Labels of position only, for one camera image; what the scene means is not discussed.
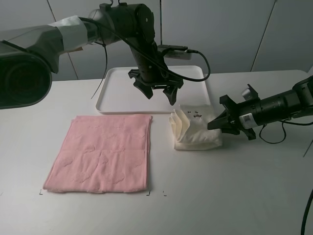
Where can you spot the white rectangular plastic tray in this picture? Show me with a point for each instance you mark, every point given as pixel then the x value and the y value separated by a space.
pixel 119 96

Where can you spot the cream white terry towel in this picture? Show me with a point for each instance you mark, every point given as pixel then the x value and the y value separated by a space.
pixel 189 128

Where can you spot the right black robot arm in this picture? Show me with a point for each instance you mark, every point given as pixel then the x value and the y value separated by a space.
pixel 253 112

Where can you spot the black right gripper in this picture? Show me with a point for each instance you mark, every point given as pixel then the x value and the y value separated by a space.
pixel 229 121

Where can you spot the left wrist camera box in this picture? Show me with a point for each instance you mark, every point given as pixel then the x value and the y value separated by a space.
pixel 174 52

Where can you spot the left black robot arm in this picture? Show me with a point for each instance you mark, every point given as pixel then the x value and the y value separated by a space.
pixel 29 57

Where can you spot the pink terry towel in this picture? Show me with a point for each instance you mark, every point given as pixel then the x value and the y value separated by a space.
pixel 103 154

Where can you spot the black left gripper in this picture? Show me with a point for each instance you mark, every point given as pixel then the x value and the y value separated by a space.
pixel 145 81

